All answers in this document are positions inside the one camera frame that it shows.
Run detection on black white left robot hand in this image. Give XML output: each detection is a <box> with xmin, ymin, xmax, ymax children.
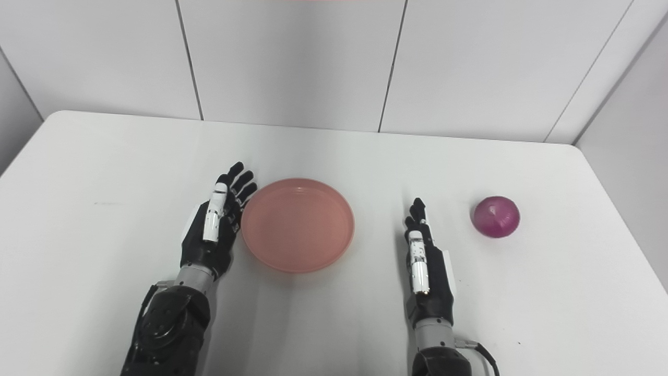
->
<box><xmin>180</xmin><ymin>161</ymin><xmax>259</xmax><ymax>280</ymax></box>

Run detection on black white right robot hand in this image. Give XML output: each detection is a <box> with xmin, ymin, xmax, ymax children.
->
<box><xmin>403</xmin><ymin>197</ymin><xmax>456</xmax><ymax>329</ymax></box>

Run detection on purple red onion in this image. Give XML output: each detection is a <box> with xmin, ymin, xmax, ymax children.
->
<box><xmin>470</xmin><ymin>196</ymin><xmax>521</xmax><ymax>239</ymax></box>

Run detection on pink round plate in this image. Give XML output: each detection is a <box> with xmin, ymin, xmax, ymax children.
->
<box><xmin>241</xmin><ymin>178</ymin><xmax>356</xmax><ymax>274</ymax></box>

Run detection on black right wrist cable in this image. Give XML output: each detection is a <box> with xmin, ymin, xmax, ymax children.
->
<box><xmin>454</xmin><ymin>338</ymin><xmax>501</xmax><ymax>376</ymax></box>

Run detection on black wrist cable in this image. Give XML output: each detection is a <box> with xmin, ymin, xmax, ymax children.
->
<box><xmin>134</xmin><ymin>281</ymin><xmax>174</xmax><ymax>346</ymax></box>
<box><xmin>454</xmin><ymin>338</ymin><xmax>501</xmax><ymax>376</ymax></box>

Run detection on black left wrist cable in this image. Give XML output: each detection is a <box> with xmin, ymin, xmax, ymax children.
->
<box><xmin>134</xmin><ymin>281</ymin><xmax>174</xmax><ymax>346</ymax></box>

